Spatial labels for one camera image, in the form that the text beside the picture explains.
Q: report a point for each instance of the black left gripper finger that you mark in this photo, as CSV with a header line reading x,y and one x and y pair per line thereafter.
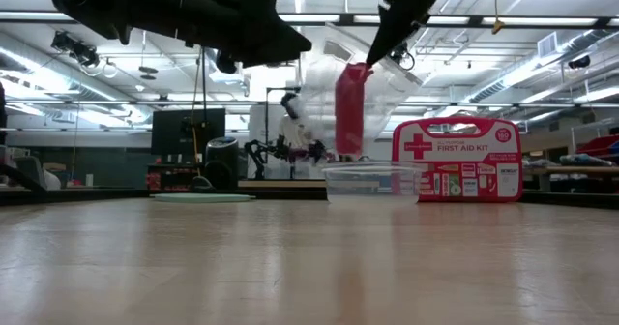
x,y
280,39
263,60

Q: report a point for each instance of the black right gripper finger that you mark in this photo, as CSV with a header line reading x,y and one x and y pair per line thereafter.
x,y
401,18

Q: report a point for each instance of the clear plastic zip bag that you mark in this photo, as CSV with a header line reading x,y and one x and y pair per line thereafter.
x,y
387,97

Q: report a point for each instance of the red elastic bandage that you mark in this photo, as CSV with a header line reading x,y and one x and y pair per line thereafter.
x,y
349,112

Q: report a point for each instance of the clear plastic container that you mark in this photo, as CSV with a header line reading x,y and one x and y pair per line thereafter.
x,y
367,189

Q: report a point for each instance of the black background robot arm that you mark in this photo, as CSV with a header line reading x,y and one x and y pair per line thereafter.
x,y
283,146
316,148

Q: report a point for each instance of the person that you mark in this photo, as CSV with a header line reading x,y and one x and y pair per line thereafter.
x,y
295,131

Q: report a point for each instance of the yellow hanging plug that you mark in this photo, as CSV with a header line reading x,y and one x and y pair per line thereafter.
x,y
498,25

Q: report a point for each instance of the black monitor screen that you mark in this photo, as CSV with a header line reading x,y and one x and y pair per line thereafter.
x,y
188,131

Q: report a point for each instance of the wooden background robot table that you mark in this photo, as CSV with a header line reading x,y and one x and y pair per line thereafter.
x,y
280,184

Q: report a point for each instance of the red first aid kit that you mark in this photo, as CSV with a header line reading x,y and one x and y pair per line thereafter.
x,y
459,170

